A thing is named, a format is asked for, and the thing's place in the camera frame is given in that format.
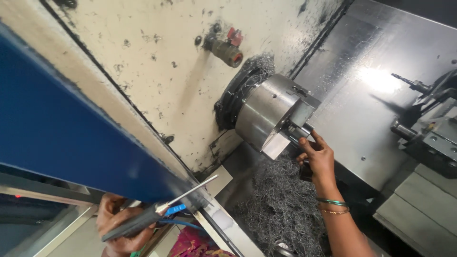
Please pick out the person's right fingers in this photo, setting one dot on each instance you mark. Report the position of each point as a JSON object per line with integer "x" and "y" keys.
{"x": 316, "y": 137}

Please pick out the white metal plate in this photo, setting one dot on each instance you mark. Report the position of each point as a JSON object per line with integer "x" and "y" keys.
{"x": 219, "y": 180}

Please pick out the drill bit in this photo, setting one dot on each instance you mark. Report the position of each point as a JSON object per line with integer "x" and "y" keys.
{"x": 410, "y": 83}

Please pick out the stainless steel guard panel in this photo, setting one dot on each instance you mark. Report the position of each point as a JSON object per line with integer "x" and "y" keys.
{"x": 360, "y": 107}

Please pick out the black air blow gun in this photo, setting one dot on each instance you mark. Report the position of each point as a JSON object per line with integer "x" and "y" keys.
{"x": 135, "y": 223}

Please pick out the blue machine door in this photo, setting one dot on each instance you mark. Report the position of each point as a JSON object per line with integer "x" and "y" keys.
{"x": 71, "y": 125}

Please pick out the glass door window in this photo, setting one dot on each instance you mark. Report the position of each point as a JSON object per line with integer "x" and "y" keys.
{"x": 32, "y": 221}

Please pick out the cream machine bulkhead panel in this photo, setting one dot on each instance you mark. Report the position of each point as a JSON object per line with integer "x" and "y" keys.
{"x": 160, "y": 71}

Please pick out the metal cylinder workpiece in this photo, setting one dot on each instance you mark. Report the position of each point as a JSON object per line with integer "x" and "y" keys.
{"x": 298, "y": 132}

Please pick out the green bangle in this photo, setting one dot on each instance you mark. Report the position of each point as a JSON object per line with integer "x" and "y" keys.
{"x": 332, "y": 202}

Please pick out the steel lathe chuck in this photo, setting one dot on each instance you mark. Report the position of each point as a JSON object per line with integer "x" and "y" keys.
{"x": 266, "y": 110}

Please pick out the heap of metal swarf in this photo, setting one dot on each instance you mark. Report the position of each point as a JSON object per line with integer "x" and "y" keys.
{"x": 282, "y": 207}

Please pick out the person's right hand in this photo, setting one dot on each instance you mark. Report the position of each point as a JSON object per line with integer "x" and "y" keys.
{"x": 321, "y": 160}

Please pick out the grey way cover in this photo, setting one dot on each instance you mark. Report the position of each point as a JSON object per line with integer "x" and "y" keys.
{"x": 421, "y": 210}

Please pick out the gold bangle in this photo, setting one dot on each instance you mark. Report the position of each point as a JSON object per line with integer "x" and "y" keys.
{"x": 335, "y": 212}

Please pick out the lathe tool turret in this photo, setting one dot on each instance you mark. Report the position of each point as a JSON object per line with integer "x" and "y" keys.
{"x": 435, "y": 139}

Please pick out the pink patterned garment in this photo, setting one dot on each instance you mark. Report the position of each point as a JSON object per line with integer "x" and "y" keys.
{"x": 194, "y": 244}

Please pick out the person's left fingers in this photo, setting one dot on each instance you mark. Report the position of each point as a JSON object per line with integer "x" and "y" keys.
{"x": 132, "y": 241}

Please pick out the person's left hand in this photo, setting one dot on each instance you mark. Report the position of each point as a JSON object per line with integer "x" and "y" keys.
{"x": 114, "y": 219}

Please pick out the round boring bar tool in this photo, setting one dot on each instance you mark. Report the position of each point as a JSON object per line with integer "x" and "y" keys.
{"x": 402, "y": 130}

